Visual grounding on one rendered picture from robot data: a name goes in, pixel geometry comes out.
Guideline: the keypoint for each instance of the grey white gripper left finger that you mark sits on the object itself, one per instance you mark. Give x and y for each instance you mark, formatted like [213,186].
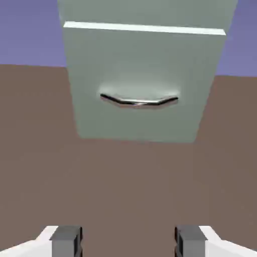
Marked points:
[62,244]

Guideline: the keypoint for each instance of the pale green drawer front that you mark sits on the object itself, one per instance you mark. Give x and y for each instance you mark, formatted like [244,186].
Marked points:
[140,66]

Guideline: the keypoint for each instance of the pale green painted cabinet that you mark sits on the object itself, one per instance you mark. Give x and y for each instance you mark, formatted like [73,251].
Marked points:
[140,12]

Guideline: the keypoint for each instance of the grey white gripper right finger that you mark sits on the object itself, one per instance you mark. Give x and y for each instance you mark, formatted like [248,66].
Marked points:
[192,244]

